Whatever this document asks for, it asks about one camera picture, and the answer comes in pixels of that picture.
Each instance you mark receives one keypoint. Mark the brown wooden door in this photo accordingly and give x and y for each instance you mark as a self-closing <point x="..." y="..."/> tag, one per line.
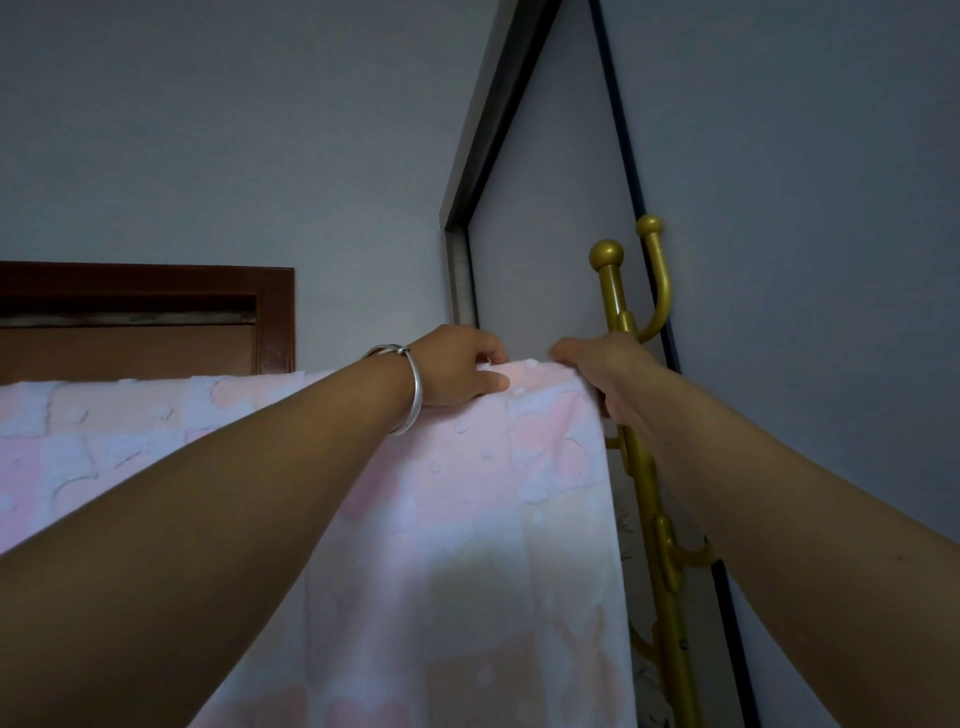
<point x="112" y="352"/>
<point x="150" y="277"/>

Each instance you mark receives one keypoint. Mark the person's left forearm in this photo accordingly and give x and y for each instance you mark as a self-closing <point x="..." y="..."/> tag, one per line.
<point x="187" y="547"/>

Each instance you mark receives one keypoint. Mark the pink and white towel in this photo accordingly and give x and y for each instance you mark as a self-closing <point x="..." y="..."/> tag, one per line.
<point x="465" y="562"/>

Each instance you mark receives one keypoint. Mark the person's right forearm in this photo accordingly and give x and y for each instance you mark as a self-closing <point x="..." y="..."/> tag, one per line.
<point x="810" y="555"/>

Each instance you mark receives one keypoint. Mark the person's right hand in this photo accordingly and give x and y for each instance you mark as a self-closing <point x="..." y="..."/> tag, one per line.
<point x="619" y="371"/>

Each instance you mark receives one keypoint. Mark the gold metal clothes rack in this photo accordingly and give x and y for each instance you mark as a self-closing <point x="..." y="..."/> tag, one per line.
<point x="611" y="292"/>

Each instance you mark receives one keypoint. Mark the person's left hand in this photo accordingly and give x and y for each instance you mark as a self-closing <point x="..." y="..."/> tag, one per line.
<point x="457" y="367"/>

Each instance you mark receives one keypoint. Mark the white wardrobe with tree print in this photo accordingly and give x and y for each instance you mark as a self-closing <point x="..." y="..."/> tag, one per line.
<point x="787" y="225"/>

